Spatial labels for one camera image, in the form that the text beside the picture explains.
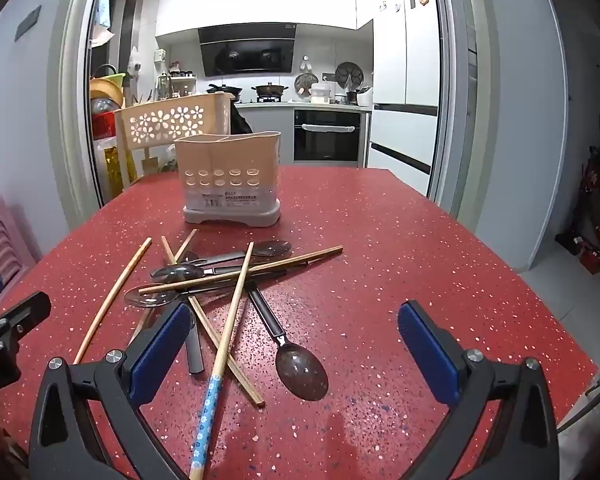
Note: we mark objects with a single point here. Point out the red plastic basket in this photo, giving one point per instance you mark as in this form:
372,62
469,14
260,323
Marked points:
102,125

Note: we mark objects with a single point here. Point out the green plastic basket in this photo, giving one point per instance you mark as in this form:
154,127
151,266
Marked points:
112,80

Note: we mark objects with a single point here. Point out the beige flower-cutout plastic basket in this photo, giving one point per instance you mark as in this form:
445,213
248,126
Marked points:
165,120

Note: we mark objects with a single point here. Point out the metal bowl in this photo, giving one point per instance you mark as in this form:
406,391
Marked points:
101,106

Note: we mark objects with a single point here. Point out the beige plastic utensil holder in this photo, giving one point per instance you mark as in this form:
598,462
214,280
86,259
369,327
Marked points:
230,160

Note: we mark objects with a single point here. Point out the black wok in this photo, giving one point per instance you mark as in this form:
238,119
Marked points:
225,90

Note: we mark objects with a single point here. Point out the orange plastic basin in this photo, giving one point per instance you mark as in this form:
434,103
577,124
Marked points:
102,92

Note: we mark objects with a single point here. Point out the black range hood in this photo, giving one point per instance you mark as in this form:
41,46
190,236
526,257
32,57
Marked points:
250,55

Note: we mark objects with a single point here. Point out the cooking oil bottle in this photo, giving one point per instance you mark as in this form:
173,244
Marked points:
112,165

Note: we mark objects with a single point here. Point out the white food steamer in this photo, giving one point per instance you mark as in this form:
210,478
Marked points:
321,93

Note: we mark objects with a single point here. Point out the red hanging decorations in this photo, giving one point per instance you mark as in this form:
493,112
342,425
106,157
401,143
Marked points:
597,175

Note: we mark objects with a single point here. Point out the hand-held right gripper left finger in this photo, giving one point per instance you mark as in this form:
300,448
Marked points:
162,350

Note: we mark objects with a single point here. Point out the white spice rack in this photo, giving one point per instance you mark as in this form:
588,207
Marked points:
180,82

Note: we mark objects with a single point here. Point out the white refrigerator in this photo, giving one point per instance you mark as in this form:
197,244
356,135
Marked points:
404,60

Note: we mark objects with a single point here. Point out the red box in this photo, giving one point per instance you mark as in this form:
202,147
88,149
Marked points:
587,256

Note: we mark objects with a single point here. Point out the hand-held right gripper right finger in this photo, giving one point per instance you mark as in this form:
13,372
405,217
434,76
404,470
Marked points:
427,350

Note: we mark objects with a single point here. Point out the black built-in oven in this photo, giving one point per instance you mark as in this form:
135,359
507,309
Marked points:
327,142

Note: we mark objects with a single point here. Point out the white rice cooker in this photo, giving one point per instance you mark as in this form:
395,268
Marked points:
363,96

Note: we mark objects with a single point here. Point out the white upper kitchen cabinets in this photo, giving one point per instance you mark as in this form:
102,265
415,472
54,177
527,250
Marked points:
255,5

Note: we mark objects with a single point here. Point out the pink plastic stool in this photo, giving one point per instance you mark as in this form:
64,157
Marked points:
0,245

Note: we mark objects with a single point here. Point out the blue floral wooden chopstick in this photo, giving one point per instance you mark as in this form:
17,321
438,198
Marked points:
211,405

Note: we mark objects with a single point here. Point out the large round hanging rack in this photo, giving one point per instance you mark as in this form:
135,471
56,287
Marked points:
349,74

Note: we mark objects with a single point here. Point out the black cooking pot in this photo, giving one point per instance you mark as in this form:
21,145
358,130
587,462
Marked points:
270,90

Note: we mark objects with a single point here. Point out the white hanging plastic bag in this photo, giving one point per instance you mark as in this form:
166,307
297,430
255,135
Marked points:
135,62

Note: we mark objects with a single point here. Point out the black bag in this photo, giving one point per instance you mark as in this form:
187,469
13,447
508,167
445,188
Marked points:
240,121

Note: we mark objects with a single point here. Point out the plain wooden chopstick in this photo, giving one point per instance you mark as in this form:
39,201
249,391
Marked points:
209,316
300,257
115,300
186,246

